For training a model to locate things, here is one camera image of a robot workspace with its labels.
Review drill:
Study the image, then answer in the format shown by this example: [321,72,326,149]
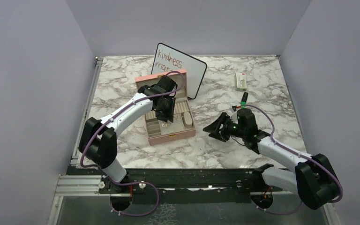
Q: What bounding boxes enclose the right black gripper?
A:
[203,112,247,142]

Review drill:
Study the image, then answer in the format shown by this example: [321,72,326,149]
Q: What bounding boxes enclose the green marker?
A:
[240,92,248,108]

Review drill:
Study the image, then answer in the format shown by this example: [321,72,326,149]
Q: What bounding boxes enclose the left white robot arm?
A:
[78,74,186,193]

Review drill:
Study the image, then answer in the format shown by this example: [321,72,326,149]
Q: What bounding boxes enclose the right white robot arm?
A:
[203,108,344,210]

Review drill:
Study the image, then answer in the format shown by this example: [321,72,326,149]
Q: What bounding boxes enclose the beige oval cushion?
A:
[183,112,193,129]

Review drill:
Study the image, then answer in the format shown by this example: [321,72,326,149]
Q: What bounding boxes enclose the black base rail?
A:
[67,167,281,205]

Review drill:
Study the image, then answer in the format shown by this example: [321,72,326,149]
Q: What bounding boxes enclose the small white card box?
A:
[235,72,247,91]

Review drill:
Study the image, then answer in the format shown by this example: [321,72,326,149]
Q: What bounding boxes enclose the small whiteboard with writing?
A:
[151,43,208,99]

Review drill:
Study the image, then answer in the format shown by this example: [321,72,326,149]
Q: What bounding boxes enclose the pink jewelry box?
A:
[135,69,196,146]

